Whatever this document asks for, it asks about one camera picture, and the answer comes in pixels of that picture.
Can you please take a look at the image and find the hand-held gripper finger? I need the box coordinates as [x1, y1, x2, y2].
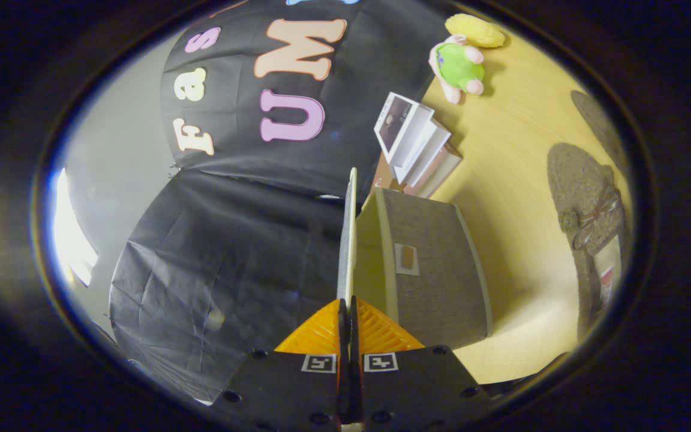
[211, 298, 351, 432]
[351, 296, 494, 432]

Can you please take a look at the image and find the grey fabric storage box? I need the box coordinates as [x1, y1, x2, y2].
[337, 167, 494, 351]

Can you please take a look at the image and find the brown fuzzy slipper shoe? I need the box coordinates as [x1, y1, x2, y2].
[570, 90, 629, 176]
[546, 142, 627, 344]

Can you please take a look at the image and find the brown book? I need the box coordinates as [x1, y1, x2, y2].
[372, 153, 409, 194]

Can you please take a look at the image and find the ceiling light panel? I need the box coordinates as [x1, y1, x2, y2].
[52, 167, 100, 287]

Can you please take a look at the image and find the green and pink plush toy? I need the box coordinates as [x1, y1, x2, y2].
[428, 34, 486, 105]

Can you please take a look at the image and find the yellow plush cushion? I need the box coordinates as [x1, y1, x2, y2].
[444, 13, 507, 49]

